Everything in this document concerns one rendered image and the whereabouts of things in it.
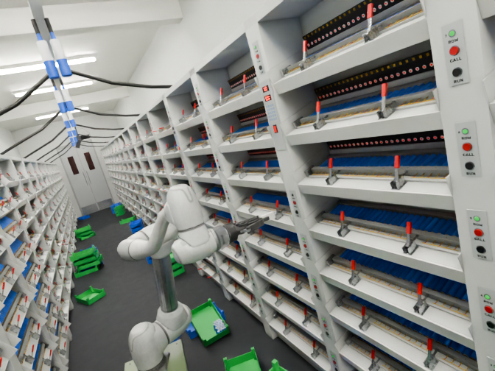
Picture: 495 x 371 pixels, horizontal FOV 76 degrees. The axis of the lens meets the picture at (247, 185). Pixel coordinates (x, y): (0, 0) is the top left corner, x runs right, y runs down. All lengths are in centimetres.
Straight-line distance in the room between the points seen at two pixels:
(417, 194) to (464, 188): 12
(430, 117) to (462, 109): 7
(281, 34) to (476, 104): 78
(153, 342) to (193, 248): 94
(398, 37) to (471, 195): 40
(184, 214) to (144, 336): 98
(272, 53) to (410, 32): 58
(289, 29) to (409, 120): 68
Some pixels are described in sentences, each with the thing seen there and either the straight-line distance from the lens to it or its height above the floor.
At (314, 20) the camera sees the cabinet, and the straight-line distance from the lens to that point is 136.
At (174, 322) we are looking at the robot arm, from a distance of 203.
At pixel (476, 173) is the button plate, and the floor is 119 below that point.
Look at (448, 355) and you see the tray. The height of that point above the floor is 56.
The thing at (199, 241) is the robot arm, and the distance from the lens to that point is 117.
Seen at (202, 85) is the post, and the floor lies 169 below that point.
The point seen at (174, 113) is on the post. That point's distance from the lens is 256.
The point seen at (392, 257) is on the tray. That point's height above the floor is 91.
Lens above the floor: 143
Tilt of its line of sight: 11 degrees down
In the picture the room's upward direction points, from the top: 16 degrees counter-clockwise
